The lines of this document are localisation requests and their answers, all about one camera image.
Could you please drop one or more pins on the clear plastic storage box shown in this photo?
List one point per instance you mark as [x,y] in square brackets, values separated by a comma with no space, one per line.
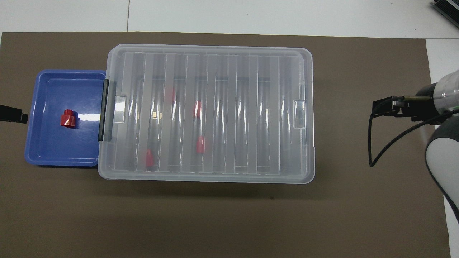
[118,168]

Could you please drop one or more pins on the blue plastic tray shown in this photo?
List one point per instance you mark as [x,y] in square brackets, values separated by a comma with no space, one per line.
[53,143]

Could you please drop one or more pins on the red plastic block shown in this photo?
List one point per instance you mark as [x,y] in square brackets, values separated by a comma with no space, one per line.
[200,144]
[149,158]
[170,95]
[68,120]
[197,109]

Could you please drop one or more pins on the dark grey electronic device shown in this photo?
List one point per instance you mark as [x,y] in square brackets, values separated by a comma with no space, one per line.
[448,9]

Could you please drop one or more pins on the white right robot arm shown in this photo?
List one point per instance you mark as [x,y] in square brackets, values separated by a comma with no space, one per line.
[444,161]

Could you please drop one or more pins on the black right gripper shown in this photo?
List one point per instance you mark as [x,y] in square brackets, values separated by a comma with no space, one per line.
[423,109]

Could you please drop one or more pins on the brown table mat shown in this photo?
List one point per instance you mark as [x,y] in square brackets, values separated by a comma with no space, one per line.
[251,222]

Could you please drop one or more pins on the dark grey box latch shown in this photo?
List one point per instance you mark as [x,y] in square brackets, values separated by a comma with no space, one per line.
[104,111]

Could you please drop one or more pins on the clear ribbed plastic lid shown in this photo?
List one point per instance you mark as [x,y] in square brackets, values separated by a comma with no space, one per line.
[233,118]

